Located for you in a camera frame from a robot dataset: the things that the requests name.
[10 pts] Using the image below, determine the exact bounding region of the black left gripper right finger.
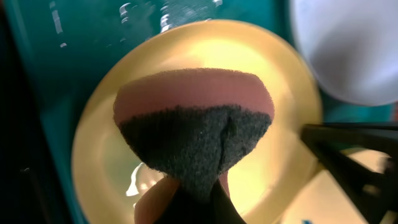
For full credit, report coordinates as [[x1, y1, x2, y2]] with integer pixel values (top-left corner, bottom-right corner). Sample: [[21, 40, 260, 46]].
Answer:
[[210, 180, 246, 224]]

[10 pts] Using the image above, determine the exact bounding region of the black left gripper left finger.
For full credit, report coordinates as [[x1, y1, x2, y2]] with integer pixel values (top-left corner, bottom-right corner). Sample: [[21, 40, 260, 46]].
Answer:
[[154, 187, 193, 224]]

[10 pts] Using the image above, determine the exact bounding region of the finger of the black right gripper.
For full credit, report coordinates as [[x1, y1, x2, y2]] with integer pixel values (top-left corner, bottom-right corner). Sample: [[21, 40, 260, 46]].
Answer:
[[300, 122, 397, 223]]

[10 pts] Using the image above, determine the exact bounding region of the yellow plate with blue stain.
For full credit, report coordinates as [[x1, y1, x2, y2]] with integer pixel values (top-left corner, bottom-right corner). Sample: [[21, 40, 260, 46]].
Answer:
[[72, 20, 322, 223]]

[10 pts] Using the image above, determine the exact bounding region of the black rectangular water tray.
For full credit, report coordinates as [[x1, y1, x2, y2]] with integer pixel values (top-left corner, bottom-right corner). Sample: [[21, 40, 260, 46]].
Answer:
[[1, 1, 72, 223]]

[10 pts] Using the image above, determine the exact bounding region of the teal plastic tray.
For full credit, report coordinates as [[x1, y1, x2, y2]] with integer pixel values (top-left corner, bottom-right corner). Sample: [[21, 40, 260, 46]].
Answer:
[[2, 0, 398, 224]]

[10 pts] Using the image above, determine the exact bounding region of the light blue plate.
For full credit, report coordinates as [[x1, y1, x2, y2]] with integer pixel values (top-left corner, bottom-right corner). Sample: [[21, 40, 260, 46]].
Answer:
[[289, 0, 397, 106]]

